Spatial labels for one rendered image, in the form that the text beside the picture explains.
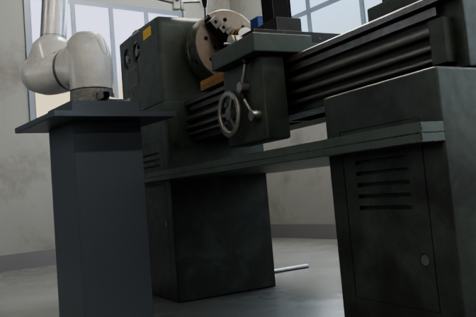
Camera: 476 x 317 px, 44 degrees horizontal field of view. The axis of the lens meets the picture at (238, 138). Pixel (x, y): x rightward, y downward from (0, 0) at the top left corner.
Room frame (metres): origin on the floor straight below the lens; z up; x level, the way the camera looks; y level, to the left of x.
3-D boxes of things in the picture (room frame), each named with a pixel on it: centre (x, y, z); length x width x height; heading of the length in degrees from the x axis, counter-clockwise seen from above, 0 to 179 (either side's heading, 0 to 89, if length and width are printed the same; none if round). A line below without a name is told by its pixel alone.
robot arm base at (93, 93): (2.12, 0.51, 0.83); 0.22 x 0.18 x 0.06; 36
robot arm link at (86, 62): (2.15, 0.53, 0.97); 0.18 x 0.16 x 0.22; 60
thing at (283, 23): (2.06, -0.16, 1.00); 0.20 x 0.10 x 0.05; 28
